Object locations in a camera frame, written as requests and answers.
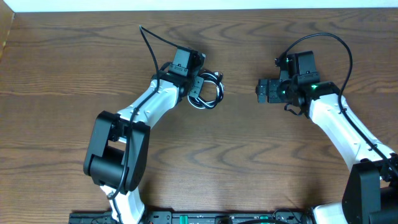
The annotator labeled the white usb cable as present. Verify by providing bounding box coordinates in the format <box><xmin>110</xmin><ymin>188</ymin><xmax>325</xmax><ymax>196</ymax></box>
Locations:
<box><xmin>187</xmin><ymin>72</ymin><xmax>223</xmax><ymax>110</ymax></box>

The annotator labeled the black usb cable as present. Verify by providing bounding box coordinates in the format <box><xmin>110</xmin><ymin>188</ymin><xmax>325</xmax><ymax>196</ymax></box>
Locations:
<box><xmin>189</xmin><ymin>70</ymin><xmax>225</xmax><ymax>110</ymax></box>

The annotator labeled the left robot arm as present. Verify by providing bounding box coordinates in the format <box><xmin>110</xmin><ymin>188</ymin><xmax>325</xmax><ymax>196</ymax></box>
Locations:
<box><xmin>83</xmin><ymin>47</ymin><xmax>206</xmax><ymax>223</ymax></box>

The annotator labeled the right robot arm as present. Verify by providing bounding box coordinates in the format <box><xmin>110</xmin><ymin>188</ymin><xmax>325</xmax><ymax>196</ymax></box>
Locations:
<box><xmin>256</xmin><ymin>51</ymin><xmax>397</xmax><ymax>223</ymax></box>

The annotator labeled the left camera black cable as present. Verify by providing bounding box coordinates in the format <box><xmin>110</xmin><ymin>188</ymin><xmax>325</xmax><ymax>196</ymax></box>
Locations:
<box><xmin>107</xmin><ymin>25</ymin><xmax>180</xmax><ymax>224</ymax></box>

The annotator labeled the camera black cable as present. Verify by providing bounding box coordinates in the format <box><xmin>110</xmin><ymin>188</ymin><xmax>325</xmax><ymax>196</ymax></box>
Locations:
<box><xmin>107</xmin><ymin>25</ymin><xmax>180</xmax><ymax>224</ymax></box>
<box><xmin>278</xmin><ymin>32</ymin><xmax>398</xmax><ymax>175</ymax></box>

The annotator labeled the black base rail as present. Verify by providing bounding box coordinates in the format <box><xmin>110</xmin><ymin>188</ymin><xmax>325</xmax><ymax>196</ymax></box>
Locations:
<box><xmin>68</xmin><ymin>209</ymin><xmax>314</xmax><ymax>224</ymax></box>

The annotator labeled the right camera black cable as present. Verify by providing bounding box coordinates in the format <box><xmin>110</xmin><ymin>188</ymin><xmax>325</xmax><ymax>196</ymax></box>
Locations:
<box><xmin>278</xmin><ymin>32</ymin><xmax>398</xmax><ymax>175</ymax></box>

